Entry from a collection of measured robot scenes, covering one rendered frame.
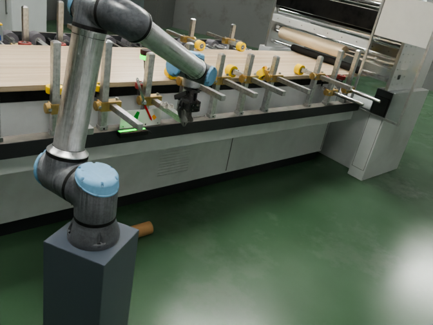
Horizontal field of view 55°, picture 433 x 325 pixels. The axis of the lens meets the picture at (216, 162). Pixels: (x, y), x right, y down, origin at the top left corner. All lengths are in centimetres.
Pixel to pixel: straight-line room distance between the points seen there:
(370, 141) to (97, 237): 299
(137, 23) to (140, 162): 150
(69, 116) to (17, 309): 106
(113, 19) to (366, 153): 309
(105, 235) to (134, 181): 130
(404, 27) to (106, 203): 300
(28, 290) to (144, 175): 104
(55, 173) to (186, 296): 106
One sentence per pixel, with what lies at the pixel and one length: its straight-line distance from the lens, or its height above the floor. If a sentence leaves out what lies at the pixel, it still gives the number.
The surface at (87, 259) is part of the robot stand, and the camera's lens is 155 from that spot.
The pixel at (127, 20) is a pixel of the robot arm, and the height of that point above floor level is 138.
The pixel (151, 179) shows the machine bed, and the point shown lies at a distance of 291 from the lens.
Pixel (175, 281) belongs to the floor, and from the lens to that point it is 239.
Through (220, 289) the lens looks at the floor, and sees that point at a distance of 240.
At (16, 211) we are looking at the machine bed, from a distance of 259.
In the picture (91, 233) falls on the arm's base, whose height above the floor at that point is 67.
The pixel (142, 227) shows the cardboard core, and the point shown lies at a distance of 262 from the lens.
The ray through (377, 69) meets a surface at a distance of 398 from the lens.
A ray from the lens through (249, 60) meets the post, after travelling 276.
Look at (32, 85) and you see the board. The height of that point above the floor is 90.
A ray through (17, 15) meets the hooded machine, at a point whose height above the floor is 36.
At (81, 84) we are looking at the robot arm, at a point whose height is 114.
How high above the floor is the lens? 159
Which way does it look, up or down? 25 degrees down
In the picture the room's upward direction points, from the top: 11 degrees clockwise
